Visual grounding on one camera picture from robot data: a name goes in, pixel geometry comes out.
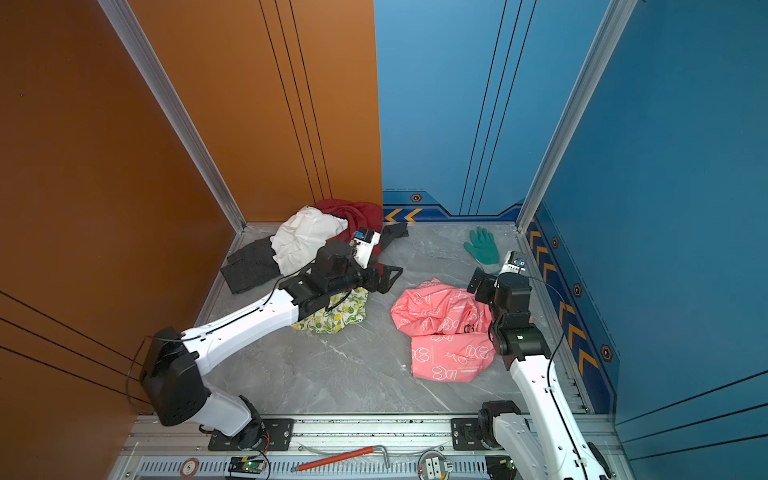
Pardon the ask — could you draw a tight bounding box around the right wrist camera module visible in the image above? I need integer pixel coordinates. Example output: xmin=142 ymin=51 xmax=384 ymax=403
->
xmin=499 ymin=250 xmax=527 ymax=275

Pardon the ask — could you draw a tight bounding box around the pink patterned cloth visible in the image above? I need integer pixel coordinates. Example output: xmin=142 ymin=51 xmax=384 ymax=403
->
xmin=390 ymin=279 xmax=495 ymax=383

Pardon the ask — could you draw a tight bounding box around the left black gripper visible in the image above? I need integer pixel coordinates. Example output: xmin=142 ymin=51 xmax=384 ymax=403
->
xmin=329 ymin=254 xmax=405 ymax=299

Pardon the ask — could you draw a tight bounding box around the white cloth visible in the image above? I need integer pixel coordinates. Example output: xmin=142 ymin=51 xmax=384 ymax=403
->
xmin=270 ymin=206 xmax=348 ymax=276

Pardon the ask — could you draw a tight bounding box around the lemon print cloth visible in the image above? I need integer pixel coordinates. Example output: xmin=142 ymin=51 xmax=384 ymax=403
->
xmin=292 ymin=288 xmax=369 ymax=334

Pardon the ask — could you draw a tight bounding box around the green work glove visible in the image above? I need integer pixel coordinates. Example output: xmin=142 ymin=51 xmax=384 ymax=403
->
xmin=463 ymin=227 xmax=500 ymax=267

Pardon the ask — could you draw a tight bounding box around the red round sticker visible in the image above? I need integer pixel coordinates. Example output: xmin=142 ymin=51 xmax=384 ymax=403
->
xmin=179 ymin=458 xmax=200 ymax=479

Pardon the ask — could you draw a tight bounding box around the dark red cloth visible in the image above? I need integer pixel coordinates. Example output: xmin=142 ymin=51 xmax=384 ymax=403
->
xmin=316 ymin=199 xmax=383 ymax=245

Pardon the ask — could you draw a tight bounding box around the white connector block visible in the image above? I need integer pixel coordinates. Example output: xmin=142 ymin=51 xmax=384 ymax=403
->
xmin=418 ymin=452 xmax=453 ymax=480

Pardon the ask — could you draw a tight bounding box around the dark grey cloth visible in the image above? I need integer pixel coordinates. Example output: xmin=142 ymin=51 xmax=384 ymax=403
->
xmin=219 ymin=221 xmax=410 ymax=295

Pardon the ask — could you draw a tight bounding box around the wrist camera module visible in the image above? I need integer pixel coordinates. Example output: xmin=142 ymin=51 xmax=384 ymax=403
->
xmin=499 ymin=250 xmax=527 ymax=275
xmin=350 ymin=228 xmax=381 ymax=269

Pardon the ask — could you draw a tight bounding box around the red handled hex key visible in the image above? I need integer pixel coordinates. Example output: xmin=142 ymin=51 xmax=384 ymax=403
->
xmin=293 ymin=445 xmax=391 ymax=472

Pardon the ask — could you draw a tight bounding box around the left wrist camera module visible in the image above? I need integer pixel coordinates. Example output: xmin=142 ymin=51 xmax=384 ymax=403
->
xmin=350 ymin=228 xmax=381 ymax=269

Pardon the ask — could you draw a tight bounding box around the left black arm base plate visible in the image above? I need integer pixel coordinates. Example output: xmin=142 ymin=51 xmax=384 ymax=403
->
xmin=208 ymin=418 xmax=295 ymax=452

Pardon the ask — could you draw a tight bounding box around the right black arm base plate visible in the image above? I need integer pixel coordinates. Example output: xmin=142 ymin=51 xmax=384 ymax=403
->
xmin=450 ymin=417 xmax=487 ymax=451

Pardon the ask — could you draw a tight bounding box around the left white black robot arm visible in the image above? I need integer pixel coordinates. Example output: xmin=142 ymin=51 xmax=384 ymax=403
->
xmin=139 ymin=240 xmax=403 ymax=450

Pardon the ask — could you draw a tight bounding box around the left green circuit board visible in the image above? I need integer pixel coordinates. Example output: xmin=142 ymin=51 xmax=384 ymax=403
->
xmin=227 ymin=456 xmax=269 ymax=479

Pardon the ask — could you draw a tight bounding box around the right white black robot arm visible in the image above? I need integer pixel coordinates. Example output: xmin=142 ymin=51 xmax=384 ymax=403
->
xmin=467 ymin=267 xmax=612 ymax=479

